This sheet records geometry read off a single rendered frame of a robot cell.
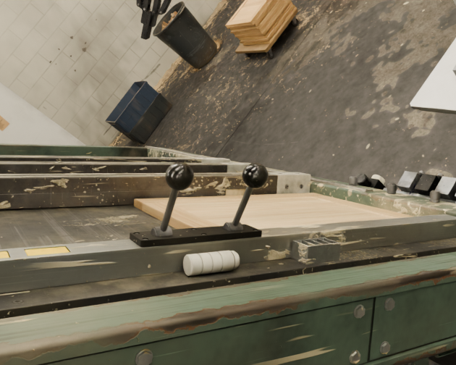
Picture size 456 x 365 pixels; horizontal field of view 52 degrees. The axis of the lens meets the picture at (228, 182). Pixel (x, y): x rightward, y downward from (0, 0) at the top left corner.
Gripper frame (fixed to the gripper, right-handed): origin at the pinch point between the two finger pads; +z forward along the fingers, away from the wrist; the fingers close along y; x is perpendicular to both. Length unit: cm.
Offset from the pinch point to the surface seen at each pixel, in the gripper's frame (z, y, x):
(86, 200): 34, -6, 37
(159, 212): 26, -24, 42
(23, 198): 33, 5, 45
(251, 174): -2, -40, 64
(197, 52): 118, 74, -412
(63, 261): 10, -22, 81
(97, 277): 12, -26, 79
